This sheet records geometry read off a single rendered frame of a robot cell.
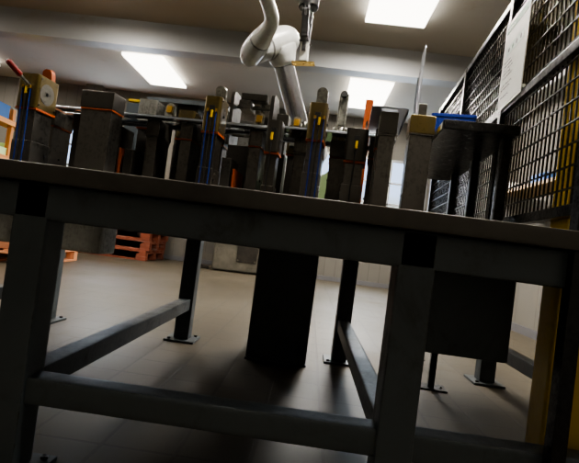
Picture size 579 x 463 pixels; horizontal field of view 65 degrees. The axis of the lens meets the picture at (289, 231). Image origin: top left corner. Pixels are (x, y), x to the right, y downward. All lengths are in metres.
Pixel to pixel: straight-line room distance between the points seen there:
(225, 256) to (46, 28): 3.88
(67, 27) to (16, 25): 0.64
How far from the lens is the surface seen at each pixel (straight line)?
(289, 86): 2.40
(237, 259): 7.37
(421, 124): 1.55
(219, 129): 1.55
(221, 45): 5.94
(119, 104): 1.75
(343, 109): 1.89
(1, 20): 7.09
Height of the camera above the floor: 0.60
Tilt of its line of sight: 1 degrees up
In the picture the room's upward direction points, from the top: 7 degrees clockwise
